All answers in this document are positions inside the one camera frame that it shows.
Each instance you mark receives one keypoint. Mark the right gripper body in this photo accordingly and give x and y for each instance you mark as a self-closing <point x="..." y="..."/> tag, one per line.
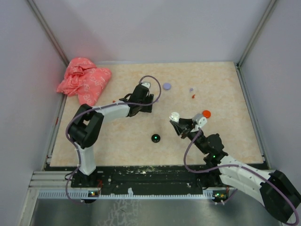
<point x="190" y="135"/>

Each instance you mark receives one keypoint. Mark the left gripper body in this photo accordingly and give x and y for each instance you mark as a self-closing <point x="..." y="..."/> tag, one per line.
<point x="146" y="108"/>

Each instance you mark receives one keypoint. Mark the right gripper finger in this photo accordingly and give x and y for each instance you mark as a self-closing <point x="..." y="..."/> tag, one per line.
<point x="183" y="121"/>
<point x="179" y="127"/>

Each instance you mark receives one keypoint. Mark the white earbud charging case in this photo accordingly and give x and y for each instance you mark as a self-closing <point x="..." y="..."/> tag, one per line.
<point x="174" y="116"/>

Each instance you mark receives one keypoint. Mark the orange earbud charging case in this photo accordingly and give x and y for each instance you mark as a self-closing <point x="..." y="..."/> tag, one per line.
<point x="206" y="114"/>

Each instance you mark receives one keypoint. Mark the black earbud charging case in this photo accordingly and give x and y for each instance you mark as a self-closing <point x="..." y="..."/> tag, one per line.
<point x="155" y="138"/>

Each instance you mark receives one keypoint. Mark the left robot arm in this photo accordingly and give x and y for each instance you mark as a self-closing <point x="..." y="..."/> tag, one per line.
<point x="83" y="131"/>

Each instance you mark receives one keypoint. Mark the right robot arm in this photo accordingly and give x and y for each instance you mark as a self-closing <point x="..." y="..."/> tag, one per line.
<point x="273" y="190"/>

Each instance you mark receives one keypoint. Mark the purple earbud charging case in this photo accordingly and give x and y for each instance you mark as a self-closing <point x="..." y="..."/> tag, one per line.
<point x="167" y="86"/>

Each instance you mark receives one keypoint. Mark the pink crumpled cloth bag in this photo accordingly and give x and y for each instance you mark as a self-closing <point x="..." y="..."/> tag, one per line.
<point x="85" y="80"/>

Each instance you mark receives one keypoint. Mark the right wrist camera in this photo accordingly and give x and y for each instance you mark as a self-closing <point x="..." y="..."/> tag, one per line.
<point x="199" y="120"/>

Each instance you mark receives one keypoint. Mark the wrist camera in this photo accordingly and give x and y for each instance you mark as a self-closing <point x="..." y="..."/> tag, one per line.
<point x="146" y="85"/>
<point x="199" y="120"/>

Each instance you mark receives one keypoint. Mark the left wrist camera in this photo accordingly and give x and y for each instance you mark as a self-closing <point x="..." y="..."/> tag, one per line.
<point x="146" y="85"/>

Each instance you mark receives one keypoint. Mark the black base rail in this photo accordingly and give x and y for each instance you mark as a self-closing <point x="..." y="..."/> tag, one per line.
<point x="146" y="180"/>

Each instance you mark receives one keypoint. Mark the white cable duct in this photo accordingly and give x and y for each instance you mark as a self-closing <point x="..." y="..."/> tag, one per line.
<point x="91" y="195"/>

